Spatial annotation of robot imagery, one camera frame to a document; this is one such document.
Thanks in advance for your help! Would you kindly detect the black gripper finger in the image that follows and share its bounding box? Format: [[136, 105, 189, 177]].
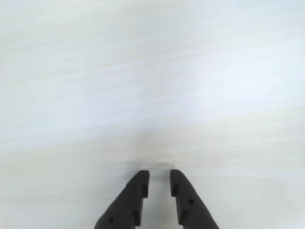
[[94, 169, 151, 229], [169, 169, 220, 229]]

